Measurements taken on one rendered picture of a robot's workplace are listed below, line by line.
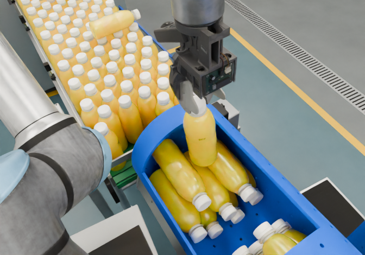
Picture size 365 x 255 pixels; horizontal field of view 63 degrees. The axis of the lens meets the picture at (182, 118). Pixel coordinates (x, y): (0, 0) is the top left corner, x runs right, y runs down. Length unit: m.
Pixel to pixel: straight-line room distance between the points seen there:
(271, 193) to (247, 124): 1.51
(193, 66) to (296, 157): 1.79
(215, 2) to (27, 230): 0.38
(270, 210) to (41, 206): 0.58
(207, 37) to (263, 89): 2.17
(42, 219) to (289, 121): 2.09
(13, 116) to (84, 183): 0.16
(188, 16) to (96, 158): 0.29
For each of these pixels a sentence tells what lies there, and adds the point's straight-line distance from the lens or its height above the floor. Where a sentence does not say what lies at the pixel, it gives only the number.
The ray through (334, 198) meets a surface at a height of 0.15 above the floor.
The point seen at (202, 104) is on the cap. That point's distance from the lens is 0.59.
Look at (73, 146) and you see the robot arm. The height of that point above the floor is 1.38.
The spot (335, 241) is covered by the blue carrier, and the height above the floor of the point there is 1.21.
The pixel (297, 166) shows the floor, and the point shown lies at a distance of 2.15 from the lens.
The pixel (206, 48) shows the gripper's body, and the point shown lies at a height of 1.52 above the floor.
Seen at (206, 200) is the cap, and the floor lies 1.13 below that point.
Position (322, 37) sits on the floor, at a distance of 3.27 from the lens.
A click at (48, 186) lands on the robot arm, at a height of 1.40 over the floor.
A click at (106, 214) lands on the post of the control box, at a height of 0.50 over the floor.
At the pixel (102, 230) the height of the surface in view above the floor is 1.15.
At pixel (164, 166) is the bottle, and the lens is 0.75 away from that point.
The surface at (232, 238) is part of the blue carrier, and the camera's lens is 0.86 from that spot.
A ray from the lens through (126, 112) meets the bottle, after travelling 0.98.
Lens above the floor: 1.77
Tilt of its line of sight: 49 degrees down
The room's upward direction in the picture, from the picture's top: 7 degrees counter-clockwise
